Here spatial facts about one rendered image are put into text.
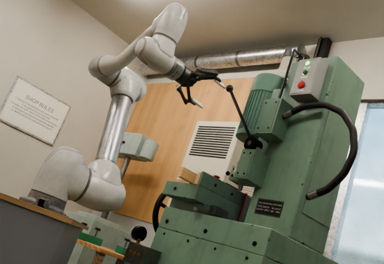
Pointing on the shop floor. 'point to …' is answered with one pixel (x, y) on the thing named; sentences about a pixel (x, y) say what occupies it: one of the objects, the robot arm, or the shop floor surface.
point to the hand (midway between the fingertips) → (211, 95)
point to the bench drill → (130, 148)
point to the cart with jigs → (88, 241)
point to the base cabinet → (199, 251)
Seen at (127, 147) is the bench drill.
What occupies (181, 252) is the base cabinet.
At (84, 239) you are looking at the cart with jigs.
